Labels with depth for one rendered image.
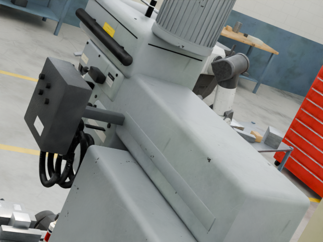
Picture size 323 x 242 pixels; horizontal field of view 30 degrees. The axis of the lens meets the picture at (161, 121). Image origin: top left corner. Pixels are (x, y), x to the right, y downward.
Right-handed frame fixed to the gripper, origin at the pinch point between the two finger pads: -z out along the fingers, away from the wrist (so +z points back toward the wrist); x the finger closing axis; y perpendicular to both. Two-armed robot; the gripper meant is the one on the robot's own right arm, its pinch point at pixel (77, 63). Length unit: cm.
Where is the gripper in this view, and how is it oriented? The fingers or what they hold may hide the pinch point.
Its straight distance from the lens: 282.9
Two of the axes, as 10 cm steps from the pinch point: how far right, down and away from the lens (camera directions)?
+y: 5.9, 5.9, -5.5
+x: 2.9, -7.9, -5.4
